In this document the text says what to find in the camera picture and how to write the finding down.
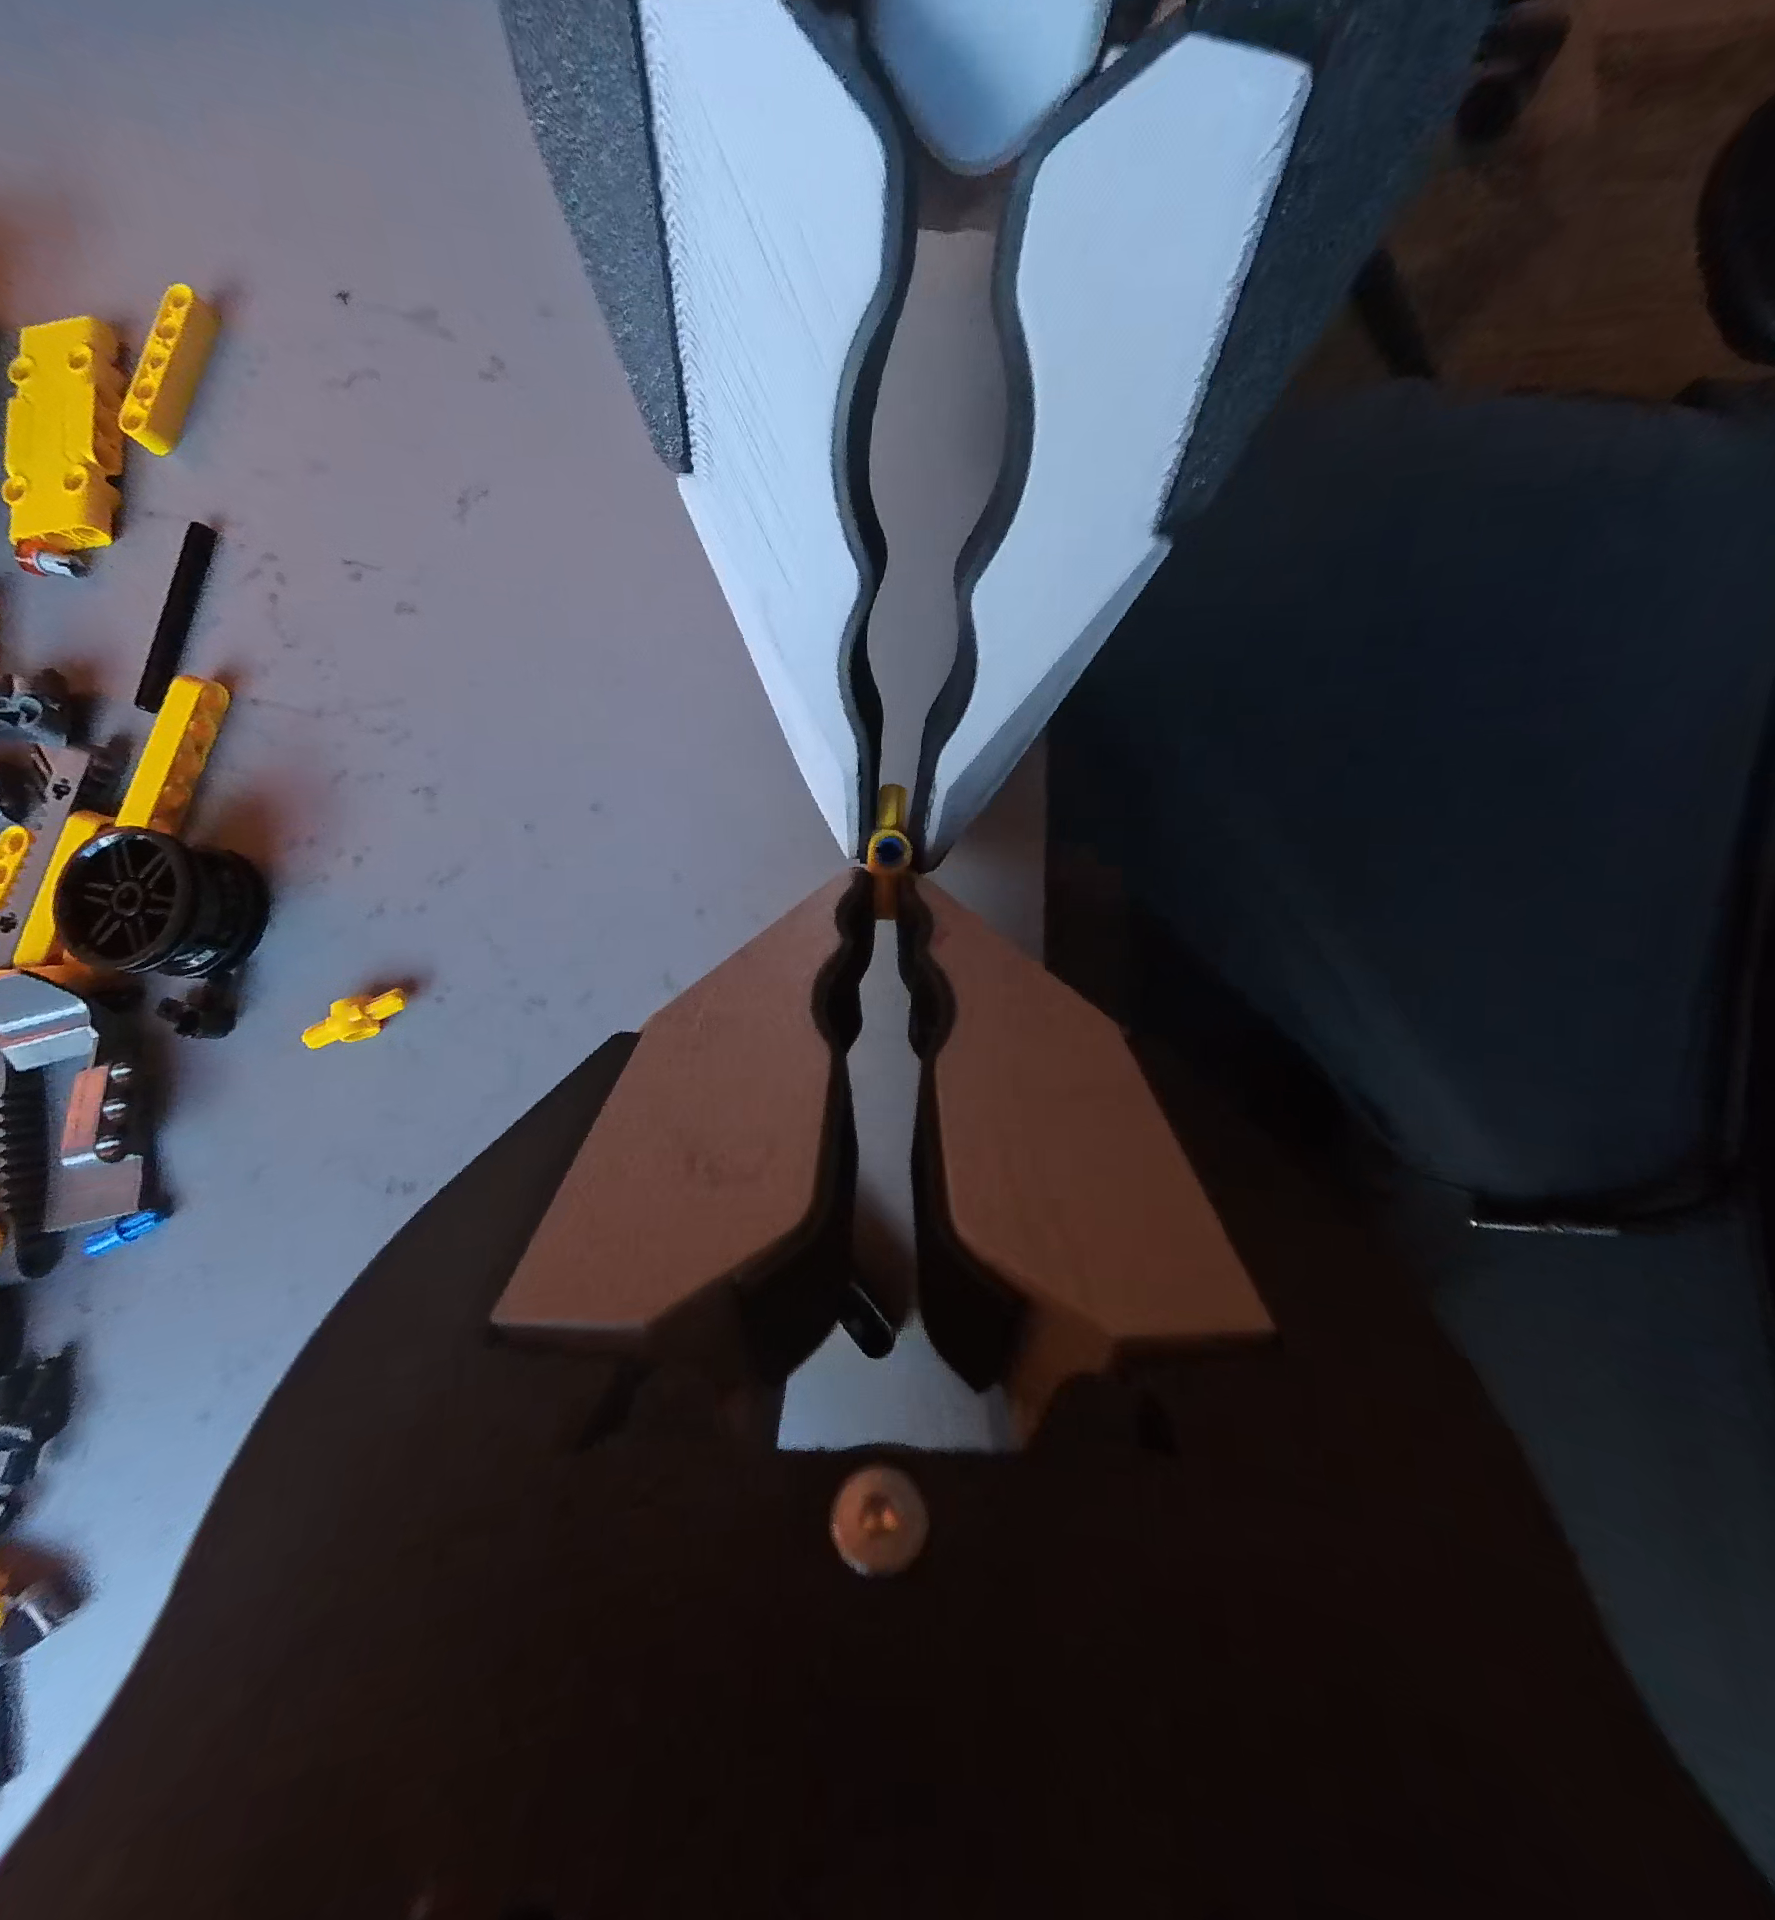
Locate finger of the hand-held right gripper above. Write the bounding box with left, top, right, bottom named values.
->
left=917, top=26, right=1317, bottom=871
left=635, top=0, right=917, bottom=866

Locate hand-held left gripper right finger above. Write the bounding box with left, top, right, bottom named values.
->
left=894, top=874, right=1276, bottom=1447

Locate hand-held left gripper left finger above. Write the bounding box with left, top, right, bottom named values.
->
left=488, top=870, right=879, bottom=1352

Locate yellow cross axle connector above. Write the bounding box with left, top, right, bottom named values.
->
left=301, top=988, right=412, bottom=1051
left=864, top=784, right=918, bottom=917

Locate grey desk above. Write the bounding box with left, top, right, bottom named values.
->
left=0, top=0, right=1054, bottom=1920

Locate black chair base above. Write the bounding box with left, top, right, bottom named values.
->
left=1337, top=239, right=1443, bottom=385

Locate short yellow holed beam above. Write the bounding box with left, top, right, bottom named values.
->
left=117, top=282, right=222, bottom=457

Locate yellow studded block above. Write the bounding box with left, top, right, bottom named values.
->
left=2, top=316, right=129, bottom=580

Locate black axle rod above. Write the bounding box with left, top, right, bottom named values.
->
left=135, top=521, right=221, bottom=713

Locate black spoked wheel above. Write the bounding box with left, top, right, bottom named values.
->
left=51, top=829, right=271, bottom=984

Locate grey toothed rack piece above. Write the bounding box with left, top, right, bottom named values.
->
left=0, top=972, right=166, bottom=1278

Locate long yellow holed beam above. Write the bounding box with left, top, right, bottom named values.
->
left=115, top=675, right=234, bottom=835

